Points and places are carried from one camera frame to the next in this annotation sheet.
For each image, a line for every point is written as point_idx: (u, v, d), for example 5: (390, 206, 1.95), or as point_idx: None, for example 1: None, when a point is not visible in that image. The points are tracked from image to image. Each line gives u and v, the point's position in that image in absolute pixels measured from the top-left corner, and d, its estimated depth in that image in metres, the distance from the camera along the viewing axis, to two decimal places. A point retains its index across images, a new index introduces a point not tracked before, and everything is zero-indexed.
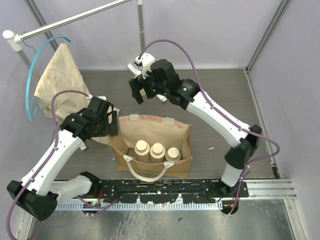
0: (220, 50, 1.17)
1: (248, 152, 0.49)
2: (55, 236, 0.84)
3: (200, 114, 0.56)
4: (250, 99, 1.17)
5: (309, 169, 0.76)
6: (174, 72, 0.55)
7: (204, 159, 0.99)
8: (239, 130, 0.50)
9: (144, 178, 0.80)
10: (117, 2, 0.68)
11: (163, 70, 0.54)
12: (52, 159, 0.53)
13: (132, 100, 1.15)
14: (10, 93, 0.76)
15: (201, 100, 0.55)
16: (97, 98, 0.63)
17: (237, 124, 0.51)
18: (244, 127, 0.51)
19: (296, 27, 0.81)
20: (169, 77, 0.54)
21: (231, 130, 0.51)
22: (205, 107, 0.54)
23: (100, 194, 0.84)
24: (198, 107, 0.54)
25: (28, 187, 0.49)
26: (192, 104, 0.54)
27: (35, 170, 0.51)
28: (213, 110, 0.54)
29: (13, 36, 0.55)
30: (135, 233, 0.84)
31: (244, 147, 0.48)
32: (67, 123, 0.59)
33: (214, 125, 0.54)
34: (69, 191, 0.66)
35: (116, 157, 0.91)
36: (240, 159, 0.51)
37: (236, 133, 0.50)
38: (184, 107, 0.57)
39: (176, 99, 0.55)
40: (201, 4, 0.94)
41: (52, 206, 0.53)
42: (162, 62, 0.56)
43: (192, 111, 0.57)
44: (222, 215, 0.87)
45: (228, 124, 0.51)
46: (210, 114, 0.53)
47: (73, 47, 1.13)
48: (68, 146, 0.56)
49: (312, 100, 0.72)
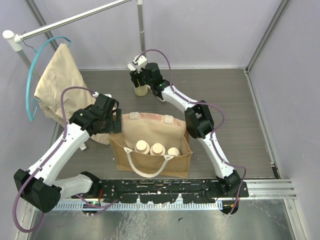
0: (219, 50, 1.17)
1: (195, 116, 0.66)
2: (55, 236, 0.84)
3: (169, 99, 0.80)
4: (250, 99, 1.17)
5: (309, 169, 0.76)
6: (159, 73, 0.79)
7: (204, 159, 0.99)
8: (187, 103, 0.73)
9: (146, 174, 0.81)
10: (117, 2, 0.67)
11: (151, 71, 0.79)
12: (60, 151, 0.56)
13: (132, 100, 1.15)
14: (10, 93, 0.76)
15: (168, 89, 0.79)
16: (103, 95, 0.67)
17: (187, 99, 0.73)
18: (192, 100, 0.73)
19: (296, 27, 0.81)
20: (155, 76, 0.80)
21: (184, 104, 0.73)
22: (170, 92, 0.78)
23: (100, 194, 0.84)
24: (165, 93, 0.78)
25: (36, 176, 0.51)
26: (163, 93, 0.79)
27: (43, 160, 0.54)
28: (175, 94, 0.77)
29: (13, 36, 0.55)
30: (135, 233, 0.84)
31: (190, 111, 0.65)
32: (75, 118, 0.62)
33: (177, 106, 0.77)
34: (71, 188, 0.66)
35: (117, 157, 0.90)
36: (192, 125, 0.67)
37: (186, 105, 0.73)
38: (161, 97, 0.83)
39: (155, 92, 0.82)
40: (201, 4, 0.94)
41: (55, 199, 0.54)
42: (152, 64, 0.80)
43: (165, 99, 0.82)
44: (222, 215, 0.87)
45: (182, 100, 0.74)
46: (172, 96, 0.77)
47: (73, 47, 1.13)
48: (76, 138, 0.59)
49: (312, 100, 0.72)
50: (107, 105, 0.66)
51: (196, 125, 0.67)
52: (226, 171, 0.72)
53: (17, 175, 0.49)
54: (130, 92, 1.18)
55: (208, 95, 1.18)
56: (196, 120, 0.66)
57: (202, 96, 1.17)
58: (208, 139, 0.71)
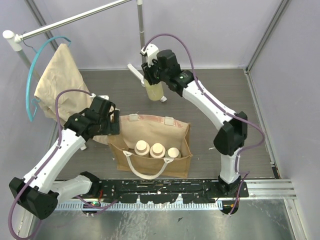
0: (220, 50, 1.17)
1: (231, 135, 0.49)
2: (55, 236, 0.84)
3: (192, 100, 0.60)
4: (250, 99, 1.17)
5: (309, 169, 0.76)
6: (175, 61, 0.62)
7: (204, 159, 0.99)
8: (224, 114, 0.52)
9: (145, 176, 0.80)
10: (117, 2, 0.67)
11: (166, 59, 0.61)
12: (55, 157, 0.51)
13: (132, 100, 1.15)
14: (10, 93, 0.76)
15: (194, 87, 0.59)
16: (99, 98, 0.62)
17: (223, 109, 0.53)
18: (230, 113, 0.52)
19: (296, 27, 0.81)
20: (171, 65, 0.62)
21: (217, 113, 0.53)
22: (197, 93, 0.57)
23: (100, 194, 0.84)
24: (189, 93, 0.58)
25: (30, 184, 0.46)
26: (186, 90, 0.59)
27: (38, 167, 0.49)
28: (203, 96, 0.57)
29: (13, 35, 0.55)
30: (135, 233, 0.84)
31: (226, 129, 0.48)
32: (70, 123, 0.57)
33: (204, 111, 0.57)
34: (70, 190, 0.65)
35: (116, 157, 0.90)
36: (224, 143, 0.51)
37: (221, 117, 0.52)
38: (180, 94, 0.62)
39: (173, 86, 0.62)
40: (200, 4, 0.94)
41: (52, 205, 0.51)
42: (167, 52, 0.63)
43: (186, 98, 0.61)
44: (222, 215, 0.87)
45: (214, 108, 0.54)
46: (199, 99, 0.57)
47: (73, 47, 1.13)
48: (71, 144, 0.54)
49: (312, 100, 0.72)
50: (103, 108, 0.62)
51: (227, 144, 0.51)
52: (233, 179, 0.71)
53: (12, 183, 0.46)
54: (130, 92, 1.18)
55: None
56: (231, 140, 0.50)
57: None
58: (234, 155, 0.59)
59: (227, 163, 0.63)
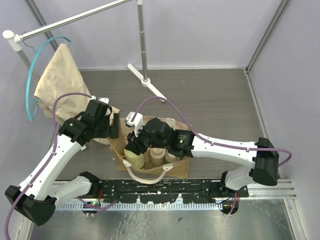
0: (219, 50, 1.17)
1: (268, 165, 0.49)
2: (56, 236, 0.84)
3: (206, 155, 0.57)
4: (250, 98, 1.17)
5: (310, 170, 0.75)
6: (169, 128, 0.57)
7: (204, 159, 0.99)
8: (247, 151, 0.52)
9: (146, 181, 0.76)
10: (117, 2, 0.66)
11: (159, 132, 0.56)
12: (51, 163, 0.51)
13: (132, 100, 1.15)
14: (10, 93, 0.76)
15: (200, 143, 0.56)
16: (94, 101, 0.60)
17: (242, 146, 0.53)
18: (250, 146, 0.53)
19: (296, 27, 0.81)
20: (168, 134, 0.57)
21: (240, 154, 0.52)
22: (207, 147, 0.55)
23: (100, 194, 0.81)
24: (200, 151, 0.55)
25: (26, 192, 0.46)
26: (194, 150, 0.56)
27: (34, 175, 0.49)
28: (214, 146, 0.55)
29: (13, 35, 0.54)
30: (135, 233, 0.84)
31: (260, 165, 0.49)
32: (66, 127, 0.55)
33: (223, 158, 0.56)
34: (69, 193, 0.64)
35: (117, 159, 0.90)
36: (264, 176, 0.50)
37: (247, 156, 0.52)
38: (190, 156, 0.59)
39: (179, 153, 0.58)
40: (201, 4, 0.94)
41: (50, 211, 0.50)
42: (156, 122, 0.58)
43: (199, 156, 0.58)
44: (222, 215, 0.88)
45: (235, 151, 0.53)
46: (213, 151, 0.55)
47: (73, 47, 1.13)
48: (67, 151, 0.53)
49: (312, 100, 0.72)
50: (99, 112, 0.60)
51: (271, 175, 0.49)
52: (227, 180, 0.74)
53: (8, 191, 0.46)
54: (130, 92, 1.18)
55: (208, 95, 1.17)
56: (273, 172, 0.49)
57: (202, 96, 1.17)
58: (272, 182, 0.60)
59: (249, 181, 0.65)
